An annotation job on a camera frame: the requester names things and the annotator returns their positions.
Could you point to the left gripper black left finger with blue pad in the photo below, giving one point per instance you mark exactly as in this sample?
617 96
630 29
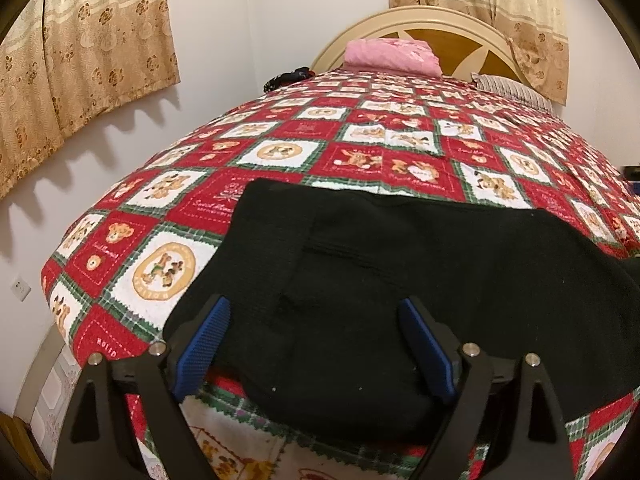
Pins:
97 440

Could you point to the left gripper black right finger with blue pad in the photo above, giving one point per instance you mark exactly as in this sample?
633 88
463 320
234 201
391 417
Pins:
510 405

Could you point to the black pants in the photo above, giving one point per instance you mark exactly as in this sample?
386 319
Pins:
315 278

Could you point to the brown wooden furniture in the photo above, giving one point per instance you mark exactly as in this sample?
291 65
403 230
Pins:
21 457

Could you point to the red teddy bear bedspread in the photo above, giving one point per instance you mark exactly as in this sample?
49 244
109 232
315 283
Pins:
122 266

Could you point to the striped grey pillow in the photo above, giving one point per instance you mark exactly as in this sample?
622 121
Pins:
512 90

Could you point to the pink folded blanket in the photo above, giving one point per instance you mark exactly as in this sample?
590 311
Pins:
393 55

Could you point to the cream wooden headboard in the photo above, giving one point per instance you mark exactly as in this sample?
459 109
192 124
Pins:
463 44

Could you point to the dark patterned cloth bundle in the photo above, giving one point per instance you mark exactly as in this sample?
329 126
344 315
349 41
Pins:
285 79

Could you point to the beige floral left curtain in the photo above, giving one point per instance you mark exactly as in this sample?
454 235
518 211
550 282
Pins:
66 62

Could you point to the white wall socket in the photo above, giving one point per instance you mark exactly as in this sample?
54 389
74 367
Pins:
21 289

